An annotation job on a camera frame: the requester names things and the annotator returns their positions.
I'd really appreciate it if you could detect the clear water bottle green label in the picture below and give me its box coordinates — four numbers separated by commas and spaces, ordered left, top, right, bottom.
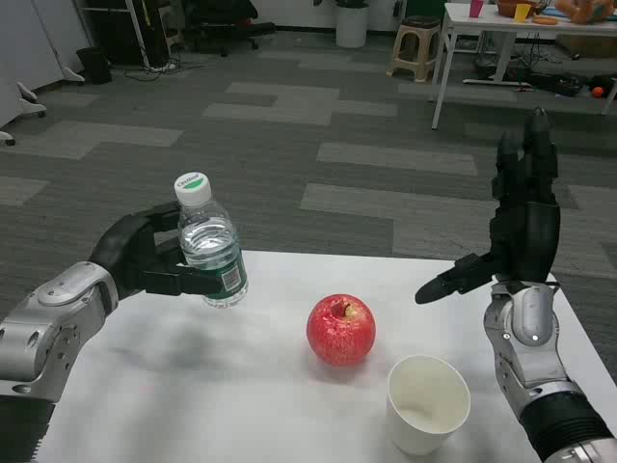
174, 171, 250, 309

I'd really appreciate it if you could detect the white desk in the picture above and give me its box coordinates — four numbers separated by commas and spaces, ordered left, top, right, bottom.
79, 0, 151, 68

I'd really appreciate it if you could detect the brown cardboard box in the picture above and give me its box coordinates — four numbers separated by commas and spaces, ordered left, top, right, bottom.
568, 34, 617, 60

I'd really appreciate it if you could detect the white table with metal legs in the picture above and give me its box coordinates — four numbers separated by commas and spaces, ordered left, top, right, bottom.
431, 2, 617, 131

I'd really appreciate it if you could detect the white partition panel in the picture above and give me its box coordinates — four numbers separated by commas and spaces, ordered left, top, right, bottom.
0, 0, 48, 120
18, 0, 87, 84
0, 76, 16, 147

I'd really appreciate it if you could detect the orange plush toy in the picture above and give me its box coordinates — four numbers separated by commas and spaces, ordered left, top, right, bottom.
553, 0, 617, 24

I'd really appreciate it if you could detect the black office chair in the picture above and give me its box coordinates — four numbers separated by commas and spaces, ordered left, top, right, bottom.
182, 0, 261, 58

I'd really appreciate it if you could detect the beige plastic stool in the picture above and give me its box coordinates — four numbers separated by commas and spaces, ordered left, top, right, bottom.
386, 14, 443, 82

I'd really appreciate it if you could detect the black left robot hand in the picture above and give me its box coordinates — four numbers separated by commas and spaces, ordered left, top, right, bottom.
89, 201, 224, 301

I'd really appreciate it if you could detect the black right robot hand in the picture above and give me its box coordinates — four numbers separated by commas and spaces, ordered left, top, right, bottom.
415, 107, 562, 305

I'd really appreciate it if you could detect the white plant pot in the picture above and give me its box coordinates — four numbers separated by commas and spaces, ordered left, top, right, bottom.
335, 3, 370, 49

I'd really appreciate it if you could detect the black equipment on floor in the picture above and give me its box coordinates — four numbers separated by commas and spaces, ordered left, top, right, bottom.
527, 70, 585, 97

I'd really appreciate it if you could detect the white paper cup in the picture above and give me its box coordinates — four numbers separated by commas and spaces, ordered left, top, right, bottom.
385, 355, 471, 456

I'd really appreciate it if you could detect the black cabinet under desk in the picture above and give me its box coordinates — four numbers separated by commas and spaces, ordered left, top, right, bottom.
84, 0, 168, 68

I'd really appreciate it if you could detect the black waste bin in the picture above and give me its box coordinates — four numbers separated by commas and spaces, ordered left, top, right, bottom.
75, 46, 113, 86

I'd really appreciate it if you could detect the red apple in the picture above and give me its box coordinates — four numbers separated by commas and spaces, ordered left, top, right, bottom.
306, 294, 377, 368

